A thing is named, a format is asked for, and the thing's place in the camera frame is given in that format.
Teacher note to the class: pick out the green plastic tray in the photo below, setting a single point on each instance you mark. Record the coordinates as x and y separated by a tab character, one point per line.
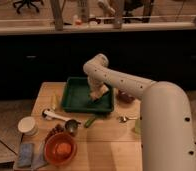
76	98

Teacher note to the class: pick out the dark red bowl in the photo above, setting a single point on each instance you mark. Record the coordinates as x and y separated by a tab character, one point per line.
124	97

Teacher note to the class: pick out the blue cloth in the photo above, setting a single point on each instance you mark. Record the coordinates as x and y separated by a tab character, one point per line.
27	158

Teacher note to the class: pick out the yellow-green small stick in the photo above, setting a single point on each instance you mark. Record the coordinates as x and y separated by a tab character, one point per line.
54	102

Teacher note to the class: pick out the light green cup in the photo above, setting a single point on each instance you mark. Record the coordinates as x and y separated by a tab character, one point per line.
137	126

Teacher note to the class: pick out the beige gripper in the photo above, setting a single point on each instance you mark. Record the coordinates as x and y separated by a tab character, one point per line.
97	93

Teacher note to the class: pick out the white handled utensil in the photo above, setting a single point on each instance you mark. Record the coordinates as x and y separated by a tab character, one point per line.
48	114

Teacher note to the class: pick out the brown chocolate pieces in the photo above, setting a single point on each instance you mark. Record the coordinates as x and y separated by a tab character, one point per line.
57	129

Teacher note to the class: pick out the black office chair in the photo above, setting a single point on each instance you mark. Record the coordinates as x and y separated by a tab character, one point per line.
20	3

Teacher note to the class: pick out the small metal cup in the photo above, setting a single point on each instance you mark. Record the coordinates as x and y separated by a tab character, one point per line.
71	126

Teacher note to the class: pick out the white cup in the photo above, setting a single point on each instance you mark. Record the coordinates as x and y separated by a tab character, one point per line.
28	126

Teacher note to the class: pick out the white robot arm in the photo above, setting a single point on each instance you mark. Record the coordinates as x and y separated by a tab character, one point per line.
167	138

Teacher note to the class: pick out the metal fork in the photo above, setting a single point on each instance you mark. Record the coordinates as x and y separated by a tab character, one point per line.
124	119

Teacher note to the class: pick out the orange bowl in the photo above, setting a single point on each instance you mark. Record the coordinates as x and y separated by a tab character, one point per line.
60	149

